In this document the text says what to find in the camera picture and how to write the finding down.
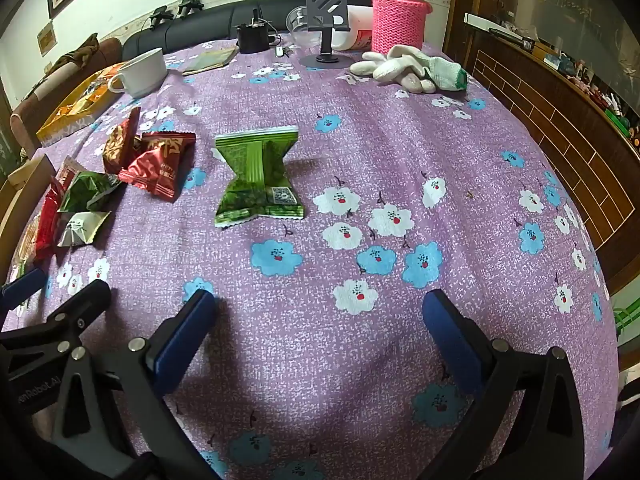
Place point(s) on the pink thermos with knitted sleeve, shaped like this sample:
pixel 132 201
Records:
pixel 400 15

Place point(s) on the large green snack packet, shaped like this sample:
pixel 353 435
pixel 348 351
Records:
pixel 255 175

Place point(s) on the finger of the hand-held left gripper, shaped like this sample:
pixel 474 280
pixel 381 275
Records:
pixel 22 285
pixel 75 310

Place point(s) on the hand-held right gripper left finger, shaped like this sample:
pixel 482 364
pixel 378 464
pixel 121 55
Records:
pixel 185 342

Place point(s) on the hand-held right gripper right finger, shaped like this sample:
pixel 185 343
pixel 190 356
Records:
pixel 447 340

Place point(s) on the white plastic container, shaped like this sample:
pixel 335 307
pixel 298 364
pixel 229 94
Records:
pixel 359 27

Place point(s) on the brown chair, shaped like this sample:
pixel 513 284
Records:
pixel 32 107

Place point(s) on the black cup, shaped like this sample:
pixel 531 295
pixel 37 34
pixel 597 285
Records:
pixel 252 39

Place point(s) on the black clip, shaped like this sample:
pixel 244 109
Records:
pixel 190 4
pixel 160 15

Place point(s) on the white green snack packet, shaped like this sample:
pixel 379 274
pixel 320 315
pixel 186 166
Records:
pixel 77 227

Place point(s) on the small green snack packet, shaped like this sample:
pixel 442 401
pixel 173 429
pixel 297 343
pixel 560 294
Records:
pixel 85 190

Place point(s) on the purple floral tablecloth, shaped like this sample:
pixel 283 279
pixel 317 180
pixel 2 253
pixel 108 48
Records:
pixel 350 135

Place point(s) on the green plastic object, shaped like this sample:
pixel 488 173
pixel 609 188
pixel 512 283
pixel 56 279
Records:
pixel 627 317

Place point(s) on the yellow snack box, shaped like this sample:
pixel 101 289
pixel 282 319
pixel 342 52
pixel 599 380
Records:
pixel 60 127

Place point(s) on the small wall plate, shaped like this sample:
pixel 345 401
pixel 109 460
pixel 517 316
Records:
pixel 45 37

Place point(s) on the dark red snack packet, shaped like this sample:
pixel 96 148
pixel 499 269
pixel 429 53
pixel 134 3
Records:
pixel 117 147
pixel 160 165

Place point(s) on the black sofa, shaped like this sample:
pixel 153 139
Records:
pixel 200 30

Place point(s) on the red white sachet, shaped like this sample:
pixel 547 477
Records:
pixel 47 220

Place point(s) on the black phone stand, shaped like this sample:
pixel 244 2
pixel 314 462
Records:
pixel 325 10

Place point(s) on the wooden cabinet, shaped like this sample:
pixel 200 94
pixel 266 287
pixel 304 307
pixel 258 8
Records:
pixel 550 110

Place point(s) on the white cup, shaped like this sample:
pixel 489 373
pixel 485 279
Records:
pixel 145 72

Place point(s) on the green booklet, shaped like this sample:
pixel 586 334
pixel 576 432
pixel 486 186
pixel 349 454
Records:
pixel 210 60

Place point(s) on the small white lighter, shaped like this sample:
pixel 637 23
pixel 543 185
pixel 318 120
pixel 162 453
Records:
pixel 281 51

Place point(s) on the olive cloth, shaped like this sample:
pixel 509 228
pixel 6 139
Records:
pixel 75 55

